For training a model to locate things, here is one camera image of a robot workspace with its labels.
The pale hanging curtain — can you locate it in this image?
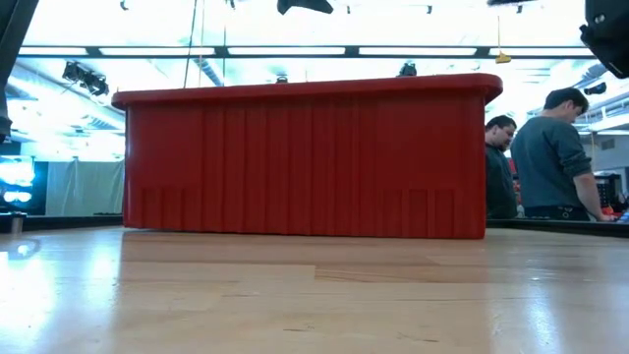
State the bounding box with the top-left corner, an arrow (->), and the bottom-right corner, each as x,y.
45,159 -> 125,216

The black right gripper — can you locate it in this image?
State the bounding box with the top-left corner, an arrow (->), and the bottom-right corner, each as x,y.
578,0 -> 629,80

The thin hanging cable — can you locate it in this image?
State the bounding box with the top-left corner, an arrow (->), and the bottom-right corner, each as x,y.
182,0 -> 199,89

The black ceiling light cluster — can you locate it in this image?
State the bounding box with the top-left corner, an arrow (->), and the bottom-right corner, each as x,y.
62,61 -> 110,97

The large red plastic bin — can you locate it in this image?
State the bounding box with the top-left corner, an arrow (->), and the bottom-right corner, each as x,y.
111,73 -> 504,241

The person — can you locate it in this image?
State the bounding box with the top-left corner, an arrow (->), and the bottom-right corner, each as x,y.
509,87 -> 615,222
485,114 -> 519,220

